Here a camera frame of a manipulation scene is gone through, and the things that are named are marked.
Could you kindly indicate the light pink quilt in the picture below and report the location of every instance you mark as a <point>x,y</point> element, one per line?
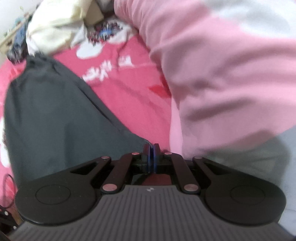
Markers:
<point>219,81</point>

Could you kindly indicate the cream white garment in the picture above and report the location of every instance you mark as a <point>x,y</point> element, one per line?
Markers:
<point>53,25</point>

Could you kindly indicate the pink floral bedsheet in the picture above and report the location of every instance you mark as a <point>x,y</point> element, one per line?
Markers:
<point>129,92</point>

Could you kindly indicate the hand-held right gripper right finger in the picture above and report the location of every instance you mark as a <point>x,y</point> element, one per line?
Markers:
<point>157,160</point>

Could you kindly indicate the dark grey pants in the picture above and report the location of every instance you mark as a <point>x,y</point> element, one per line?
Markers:
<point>57,115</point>

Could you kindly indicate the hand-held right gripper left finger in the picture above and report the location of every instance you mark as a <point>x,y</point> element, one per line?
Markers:
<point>149,160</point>

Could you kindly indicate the colourful patterned cloth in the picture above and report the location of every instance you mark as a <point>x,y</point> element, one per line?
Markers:
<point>106,30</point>

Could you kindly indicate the tan cardboard box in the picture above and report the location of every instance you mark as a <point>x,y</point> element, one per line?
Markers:
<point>94,11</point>

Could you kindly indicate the blue jeans with brown label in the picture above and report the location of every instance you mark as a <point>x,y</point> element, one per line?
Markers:
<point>18,41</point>

